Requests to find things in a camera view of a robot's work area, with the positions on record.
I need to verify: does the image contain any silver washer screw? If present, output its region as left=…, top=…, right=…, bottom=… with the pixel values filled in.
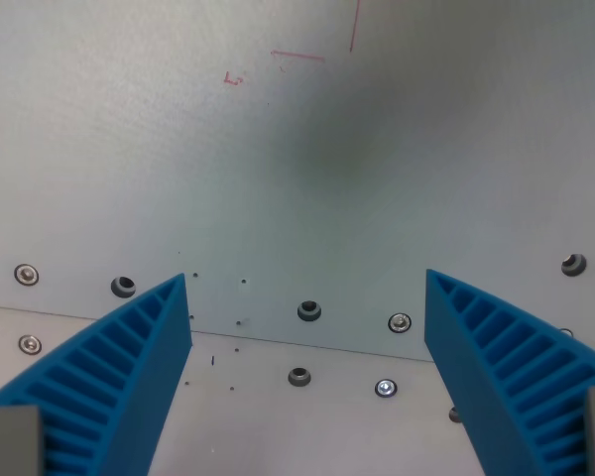
left=13, top=263, right=41, bottom=287
left=387, top=312, right=413, bottom=335
left=18, top=333, right=44, bottom=355

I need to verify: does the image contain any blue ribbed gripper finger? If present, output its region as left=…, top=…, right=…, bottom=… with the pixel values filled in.
left=0, top=273, right=193, bottom=476
left=423, top=268, right=595, bottom=476

